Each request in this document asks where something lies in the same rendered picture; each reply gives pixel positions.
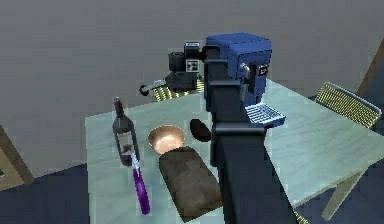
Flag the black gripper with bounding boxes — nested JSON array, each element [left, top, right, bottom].
[[138, 51, 199, 97]]

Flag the dark wine bottle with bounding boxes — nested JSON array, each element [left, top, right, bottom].
[[112, 96, 141, 168]]

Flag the dark brown potato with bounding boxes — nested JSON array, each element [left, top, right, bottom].
[[189, 118, 213, 144]]

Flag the purple spray bottle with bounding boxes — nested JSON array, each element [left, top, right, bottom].
[[130, 151, 152, 216]]

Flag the yellow mesh chair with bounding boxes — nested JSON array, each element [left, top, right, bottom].
[[293, 209, 311, 224], [314, 81, 383, 130], [151, 78, 206, 103]]

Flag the copper brown bowl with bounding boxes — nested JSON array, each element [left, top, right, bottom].
[[147, 125, 186, 156]]

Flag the blue coffee machine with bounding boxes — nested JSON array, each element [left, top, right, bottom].
[[203, 32, 287, 129]]

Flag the brown bread loaf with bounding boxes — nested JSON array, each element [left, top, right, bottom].
[[158, 145, 224, 224]]

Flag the pale green glass table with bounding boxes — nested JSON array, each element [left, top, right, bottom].
[[84, 78, 384, 224]]

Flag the brown wooden frame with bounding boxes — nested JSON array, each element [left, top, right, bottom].
[[356, 38, 384, 98], [0, 124, 35, 193]]

